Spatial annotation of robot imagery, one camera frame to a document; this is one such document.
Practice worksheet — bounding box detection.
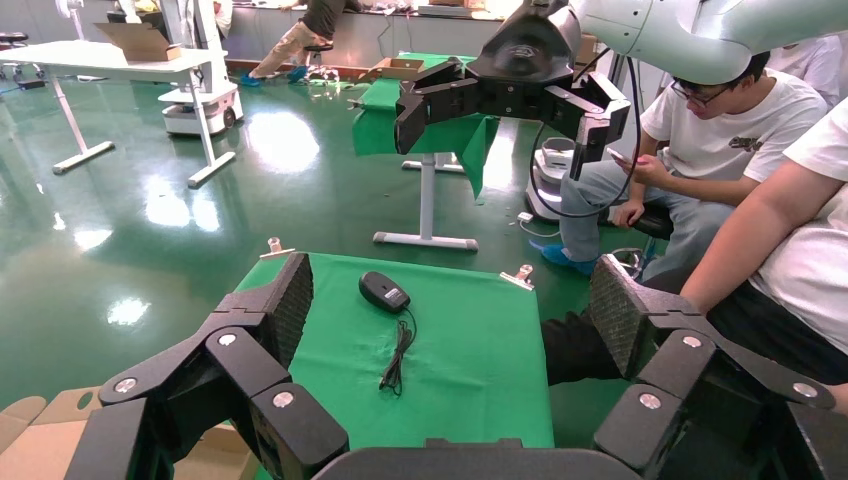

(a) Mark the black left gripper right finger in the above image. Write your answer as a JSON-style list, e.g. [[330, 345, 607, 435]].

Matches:
[[586, 254, 837, 480]]

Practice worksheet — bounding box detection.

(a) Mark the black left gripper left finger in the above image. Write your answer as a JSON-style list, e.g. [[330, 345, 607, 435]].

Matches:
[[62, 251, 350, 480]]

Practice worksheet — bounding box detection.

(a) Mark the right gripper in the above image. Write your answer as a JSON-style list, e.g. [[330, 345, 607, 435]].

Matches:
[[395, 0, 632, 181]]

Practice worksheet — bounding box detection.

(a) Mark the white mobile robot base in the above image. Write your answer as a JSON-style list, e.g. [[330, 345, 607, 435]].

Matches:
[[524, 135, 578, 225]]

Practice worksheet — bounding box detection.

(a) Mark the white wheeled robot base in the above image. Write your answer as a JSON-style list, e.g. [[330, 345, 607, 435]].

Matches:
[[157, 0, 245, 138]]

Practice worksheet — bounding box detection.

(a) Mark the small open cardboard box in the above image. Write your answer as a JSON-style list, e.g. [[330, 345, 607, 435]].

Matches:
[[360, 56, 427, 84]]

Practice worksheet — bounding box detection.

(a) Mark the open flat cardboard box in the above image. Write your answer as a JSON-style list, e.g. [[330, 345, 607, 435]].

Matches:
[[0, 386, 261, 480]]

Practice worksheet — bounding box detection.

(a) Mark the grey workbench counter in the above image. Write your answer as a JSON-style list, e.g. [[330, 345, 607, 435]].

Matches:
[[225, 3, 505, 68]]

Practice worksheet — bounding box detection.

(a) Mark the silver binder clip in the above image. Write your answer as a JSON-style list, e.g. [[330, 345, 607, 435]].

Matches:
[[259, 237, 297, 261], [498, 263, 537, 293]]

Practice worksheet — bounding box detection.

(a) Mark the black stool seat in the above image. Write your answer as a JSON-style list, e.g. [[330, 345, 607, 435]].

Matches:
[[599, 198, 676, 241]]

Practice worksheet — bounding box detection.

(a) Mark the person in white t-shirt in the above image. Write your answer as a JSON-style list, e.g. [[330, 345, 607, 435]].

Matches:
[[541, 99, 848, 415]]

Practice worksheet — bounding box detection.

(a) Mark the black round stool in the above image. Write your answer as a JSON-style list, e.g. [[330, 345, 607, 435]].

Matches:
[[303, 42, 336, 71]]

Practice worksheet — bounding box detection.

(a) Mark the green tablecloth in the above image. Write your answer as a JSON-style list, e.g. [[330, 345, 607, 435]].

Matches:
[[231, 251, 556, 480]]

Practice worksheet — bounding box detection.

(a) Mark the seated person with glasses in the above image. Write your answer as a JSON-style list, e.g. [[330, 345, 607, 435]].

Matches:
[[529, 49, 829, 286]]

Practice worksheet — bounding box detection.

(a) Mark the bending person in khaki trousers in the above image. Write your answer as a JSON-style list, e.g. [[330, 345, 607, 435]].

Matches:
[[238, 0, 366, 89]]

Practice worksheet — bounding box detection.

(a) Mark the person in white shirt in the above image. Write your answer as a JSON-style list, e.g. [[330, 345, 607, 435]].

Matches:
[[765, 33, 848, 111]]

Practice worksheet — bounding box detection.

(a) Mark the white height-adjustable table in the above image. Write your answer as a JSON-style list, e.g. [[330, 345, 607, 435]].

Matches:
[[0, 39, 238, 190]]

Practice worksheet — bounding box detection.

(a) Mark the open brown cardboard carton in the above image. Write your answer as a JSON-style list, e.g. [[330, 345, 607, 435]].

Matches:
[[94, 21, 183, 64]]

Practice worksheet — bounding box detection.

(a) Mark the white standing fan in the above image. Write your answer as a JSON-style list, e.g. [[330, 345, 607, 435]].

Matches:
[[54, 0, 89, 41]]

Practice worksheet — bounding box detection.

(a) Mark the white power adapter with cable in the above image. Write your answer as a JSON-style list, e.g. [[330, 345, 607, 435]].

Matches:
[[516, 211, 561, 240]]

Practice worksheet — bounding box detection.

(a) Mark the grey pedestal table frame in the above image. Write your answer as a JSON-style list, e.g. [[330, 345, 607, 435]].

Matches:
[[372, 152, 480, 253]]

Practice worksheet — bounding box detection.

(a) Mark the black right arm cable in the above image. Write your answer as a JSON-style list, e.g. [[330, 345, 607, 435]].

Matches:
[[527, 49, 644, 220]]

